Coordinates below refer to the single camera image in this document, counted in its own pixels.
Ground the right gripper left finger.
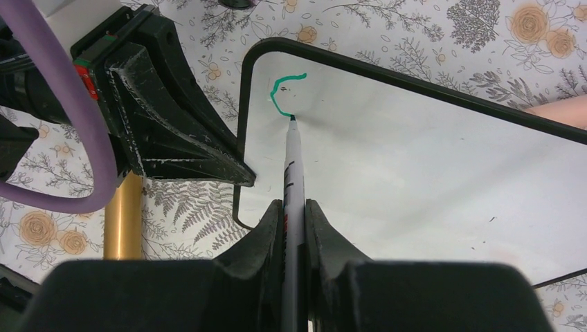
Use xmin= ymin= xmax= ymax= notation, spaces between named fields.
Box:
xmin=18 ymin=200 xmax=283 ymax=331

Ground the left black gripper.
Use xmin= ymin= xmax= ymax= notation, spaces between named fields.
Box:
xmin=0 ymin=4 xmax=256 ymax=188

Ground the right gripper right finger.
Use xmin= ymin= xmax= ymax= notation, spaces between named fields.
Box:
xmin=305 ymin=199 xmax=552 ymax=331

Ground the green capped marker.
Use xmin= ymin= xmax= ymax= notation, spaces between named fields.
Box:
xmin=281 ymin=115 xmax=307 ymax=331

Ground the white whiteboard black frame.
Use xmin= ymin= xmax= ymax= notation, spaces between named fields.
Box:
xmin=233 ymin=37 xmax=586 ymax=285

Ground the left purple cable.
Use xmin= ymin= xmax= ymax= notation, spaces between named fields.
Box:
xmin=0 ymin=0 xmax=121 ymax=215

